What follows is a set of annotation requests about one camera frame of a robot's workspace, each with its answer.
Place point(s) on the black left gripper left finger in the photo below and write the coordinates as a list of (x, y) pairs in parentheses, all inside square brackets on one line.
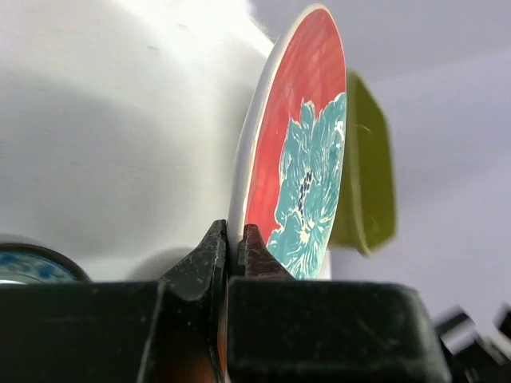
[(162, 330)]

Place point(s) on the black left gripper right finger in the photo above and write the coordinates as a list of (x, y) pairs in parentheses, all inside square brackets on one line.
[(284, 330)]

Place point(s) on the red plate with teal flower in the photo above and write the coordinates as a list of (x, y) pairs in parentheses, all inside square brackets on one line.
[(289, 158)]

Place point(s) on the olive green plastic bin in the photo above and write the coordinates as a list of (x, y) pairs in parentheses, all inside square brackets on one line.
[(366, 217)]

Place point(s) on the blue patterned small plate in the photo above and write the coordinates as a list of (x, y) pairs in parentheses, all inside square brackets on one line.
[(29, 264)]

